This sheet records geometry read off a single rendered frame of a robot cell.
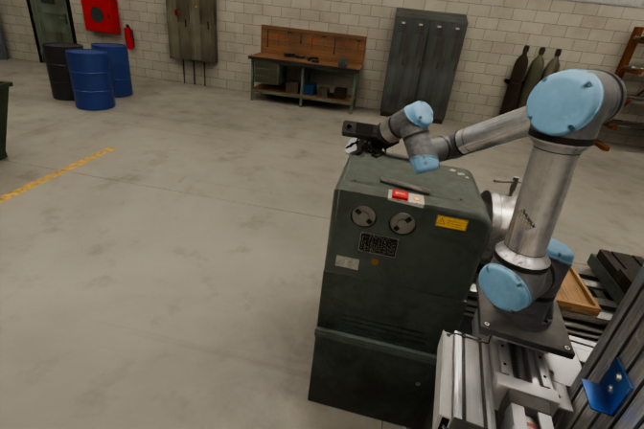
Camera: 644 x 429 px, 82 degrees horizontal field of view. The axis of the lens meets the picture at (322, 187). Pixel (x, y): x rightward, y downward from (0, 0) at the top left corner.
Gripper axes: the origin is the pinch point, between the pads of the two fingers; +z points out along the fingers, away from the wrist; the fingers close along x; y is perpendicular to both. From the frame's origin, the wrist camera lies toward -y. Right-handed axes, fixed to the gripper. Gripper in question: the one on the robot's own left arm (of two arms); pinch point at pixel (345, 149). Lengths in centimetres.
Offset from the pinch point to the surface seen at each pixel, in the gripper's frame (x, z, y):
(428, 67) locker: 428, 321, 345
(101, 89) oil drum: 241, 539, -148
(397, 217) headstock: -15.5, 4.9, 30.1
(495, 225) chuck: -11, -11, 67
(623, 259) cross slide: -8, -23, 140
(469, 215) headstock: -13, -14, 47
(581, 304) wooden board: -34, -20, 107
